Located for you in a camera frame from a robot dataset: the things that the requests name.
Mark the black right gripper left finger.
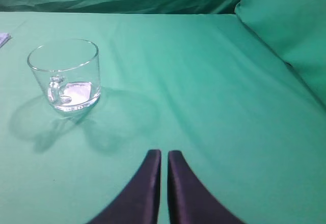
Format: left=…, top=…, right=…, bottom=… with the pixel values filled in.
left=89, top=149, right=161, bottom=224

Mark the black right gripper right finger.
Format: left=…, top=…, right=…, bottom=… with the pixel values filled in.
left=168, top=150, right=243, bottom=223

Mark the transparent glass cup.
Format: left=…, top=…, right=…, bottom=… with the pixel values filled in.
left=27, top=38, right=101, bottom=113

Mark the blue folded towel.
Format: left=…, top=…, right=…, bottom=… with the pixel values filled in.
left=0, top=33, right=11, bottom=47

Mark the green tablecloth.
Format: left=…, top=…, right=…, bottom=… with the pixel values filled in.
left=1, top=0, right=325, bottom=223

